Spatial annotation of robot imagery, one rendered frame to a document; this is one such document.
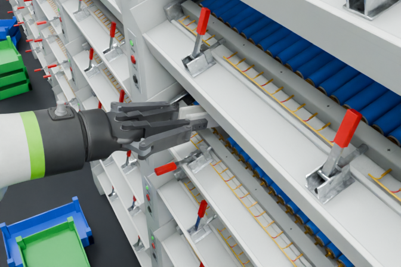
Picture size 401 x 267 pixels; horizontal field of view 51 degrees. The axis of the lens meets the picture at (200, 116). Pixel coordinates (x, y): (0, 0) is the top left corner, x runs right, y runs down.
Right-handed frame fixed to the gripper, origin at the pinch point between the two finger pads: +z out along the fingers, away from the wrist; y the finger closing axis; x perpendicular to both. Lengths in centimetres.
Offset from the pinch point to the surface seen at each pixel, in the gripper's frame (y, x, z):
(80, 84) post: 83, 38, 5
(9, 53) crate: 205, 81, -2
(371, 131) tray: -29.2, -16.3, -0.1
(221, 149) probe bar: -5.4, 3.4, 1.5
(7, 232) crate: 78, 97, -24
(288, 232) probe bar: -23.8, 3.8, 0.7
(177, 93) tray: 12.5, 2.7, 2.5
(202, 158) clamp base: -4.1, 5.5, -0.9
